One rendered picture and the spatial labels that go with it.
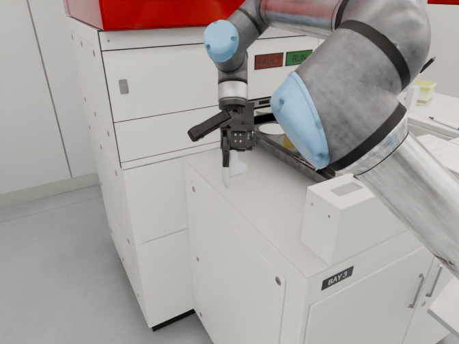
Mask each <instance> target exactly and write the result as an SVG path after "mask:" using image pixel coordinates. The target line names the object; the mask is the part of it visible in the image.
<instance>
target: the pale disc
mask: <svg viewBox="0 0 459 344"><path fill-rule="evenodd" d="M259 130H260V131H261V132H264V133H267V134H283V133H285V132H284V131H283V130H282V128H281V126H280V125H279V124H264V125H261V126H260V127H259Z"/></svg>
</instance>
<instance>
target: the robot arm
mask: <svg viewBox="0 0 459 344"><path fill-rule="evenodd" d="M269 27H274V28H278V29H283V30H286V31H291V32H294V33H299V34H303V35H308V36H311V37H314V38H319V39H322V40H324V42H323V43H321V45H319V47H318V48H317V49H316V50H315V51H314V52H313V53H312V54H311V55H310V56H308V58H306V60H304V62H303V63H302V64H301V65H300V66H299V67H298V68H296V69H295V70H294V71H291V72H290V73H289V74H288V77H287V79H286V80H285V81H284V82H282V84H281V85H280V86H279V87H278V88H277V89H276V90H275V92H274V93H273V94H272V96H271V99H270V107H271V110H272V112H273V115H274V116H275V119H276V120H277V122H278V123H279V125H280V126H281V128H282V130H283V131H284V132H285V134H286V135H287V137H288V138H289V140H291V142H292V143H293V145H294V146H295V147H296V148H297V150H298V151H299V152H300V153H301V154H302V155H304V157H305V158H306V160H307V161H308V162H309V163H310V164H311V165H313V166H314V167H315V168H317V169H321V168H322V167H326V166H327V165H329V166H330V168H332V170H334V172H336V173H352V174H354V175H355V176H356V177H357V178H358V179H359V180H360V181H361V182H362V183H363V184H364V185H365V186H366V187H367V188H368V189H369V190H370V191H371V192H372V193H373V194H374V195H375V196H376V197H377V198H378V199H379V200H380V201H381V202H382V203H383V204H384V205H385V206H386V207H387V208H388V209H389V210H390V211H391V212H392V213H393V214H394V215H395V216H396V217H397V218H398V219H399V220H400V221H401V222H402V223H403V224H404V225H405V226H406V228H407V229H408V230H409V231H410V232H411V233H412V234H413V235H414V236H415V237H416V238H417V239H418V240H419V241H420V242H421V243H422V244H423V245H424V246H425V247H426V248H427V249H428V250H429V251H430V252H431V253H432V254H433V255H434V256H435V257H436V258H437V259H438V260H439V261H440V262H441V263H442V264H443V265H444V266H445V267H446V268H447V269H448V270H449V271H450V272H451V273H452V274H453V275H454V276H455V277H456V278H457V279H458V280H459V180H458V179H457V178H456V177H455V176H454V175H453V174H452V173H451V172H450V171H449V170H448V169H447V168H446V167H445V166H444V165H443V164H442V163H441V162H440V161H439V160H438V159H437V158H436V157H435V156H434V155H433V154H432V153H431V152H430V151H429V150H428V149H427V148H426V147H425V146H424V145H423V144H422V143H421V142H420V141H419V140H418V139H417V138H416V137H415V136H414V135H413V134H412V133H411V132H410V131H409V130H408V127H407V121H408V109H407V108H406V107H405V106H404V105H403V104H402V103H401V102H400V101H399V100H398V99H397V98H396V97H397V96H398V95H399V94H400V93H401V92H402V91H403V90H404V89H405V88H406V87H407V86H408V85H409V84H411V83H412V81H413V80H414V79H415V78H416V77H417V75H418V74H419V73H420V72H421V69H422V68H423V66H424V64H425V62H426V59H427V57H428V53H429V50H430V45H431V28H430V22H429V19H428V15H427V14H426V11H425V10H424V8H423V6H422V4H421V3H420V2H419V1H418V0H246V1H245V2H244V3H243V4H242V5H241V6H240V7H239V8H238V9H237V10H236V11H235V12H234V13H233V14H232V15H231V16H230V17H229V18H228V19H227V20H218V21H216V22H213V23H211V24H210V25H208V27H207V28H206V30H205V32H204V37H203V40H204V46H205V49H206V52H207V54H208V56H209V57H210V58H211V60H213V62H214V64H215V66H216V67H217V70H218V102H219V110H221V112H220V113H217V114H216V115H214V116H212V117H211V118H209V119H207V120H206V121H203V122H202V123H200V124H199V125H196V126H193V127H192V128H190V129H189V130H188V132H187V134H188V135H189V137H190V139H191V140H192V142H197V141H199V140H201V139H203V138H204V137H205V136H206V135H207V134H210V133H211V132H213V131H215V130H216V129H218V128H219V130H220V131H221V149H222V182H223V184H224V186H225V188H229V178H230V177H234V176H237V175H242V174H244V173H245V172H246V171H247V165H246V164H245V163H243V162H241V161H239V159H238V152H245V151H252V146H255V125H254V102H247V101H248V58H249V56H248V52H247V49H248V48H249V47H250V46H251V45H252V44H253V43H254V42H255V41H256V40H257V39H258V38H259V37H260V36H261V35H262V34H263V33H264V32H265V31H266V30H267V29H268V28H269ZM235 112H237V114H235ZM252 131H253V141H252Z"/></svg>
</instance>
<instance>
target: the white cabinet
mask: <svg viewBox="0 0 459 344"><path fill-rule="evenodd" d="M184 178H185V188H186V208H187V218H188V228H189V246H190V256H191V276H192V286H193V304H194V310H195V312H196V313H197V315H198V317H199V319H200V320H201V322H202V324H203V325H204V328H205V329H206V331H207V333H208V334H209V336H210V338H211V339H212V342H213V343H214V344H436V343H437V342H439V341H440V340H441V339H442V338H444V337H445V336H447V335H448V334H449V333H450V331H449V330H448V329H446V328H445V327H444V326H442V325H441V324H440V323H439V322H438V321H437V320H435V319H434V318H433V317H432V316H431V315H429V314H428V313H427V310H428V308H429V307H430V305H431V304H432V303H433V302H434V301H435V299H436V298H437V297H438V295H439V294H440V293H441V292H442V290H443V289H444V288H445V286H446V285H447V284H448V282H450V280H451V279H452V278H453V277H454V275H453V274H452V273H451V272H450V271H449V270H448V269H447V268H446V267H445V266H444V265H443V264H442V263H441V262H440V261H439V260H438V259H437V258H436V257H435V256H434V255H433V254H432V253H431V252H430V251H429V250H428V249H427V248H426V247H425V246H424V245H423V244H422V243H421V242H420V241H419V240H418V239H417V238H416V237H415V236H414V235H413V234H412V233H411V232H410V231H409V230H408V231H406V232H404V233H402V234H400V235H398V236H395V237H394V238H391V239H390V240H387V241H386V242H383V243H382V244H379V245H377V246H375V247H373V248H371V249H369V250H367V251H365V252H363V253H361V254H358V255H356V256H354V257H352V258H350V259H348V260H346V261H344V262H341V263H339V264H337V265H336V266H333V267H332V268H329V269H328V270H325V271H323V272H321V273H319V274H317V275H315V276H313V277H311V278H309V279H306V278H305V277H304V276H303V275H302V274H301V273H300V272H299V271H298V270H297V269H296V268H295V267H294V266H293V265H292V264H291V263H290V262H289V261H288V260H287V259H286V258H285V257H284V256H283V255H282V254H281V253H280V252H279V251H278V250H277V249H276V248H275V247H274V246H273V245H272V244H271V243H270V242H269V241H268V240H267V239H266V238H265V237H263V236H262V235H261V234H260V233H259V232H258V231H257V230H256V229H255V228H254V227H253V226H252V225H251V224H250V223H249V222H248V221H247V220H246V219H245V218H244V217H243V216H242V215H241V214H240V213H239V212H238V211H237V210H236V209H235V208H234V207H232V206H231V205H230V204H229V203H228V202H227V201H226V200H225V199H224V198H223V197H222V196H221V195H220V194H219V193H218V192H217V191H216V190H215V189H214V188H213V187H212V186H211V185H210V184H209V183H208V182H207V181H206V180H205V179H204V178H203V177H202V176H201V175H200V174H199V173H198V172H196V170H195V169H194V168H193V167H192V166H191V165H190V164H189V163H188V162H187V161H186V160H185V159H184Z"/></svg>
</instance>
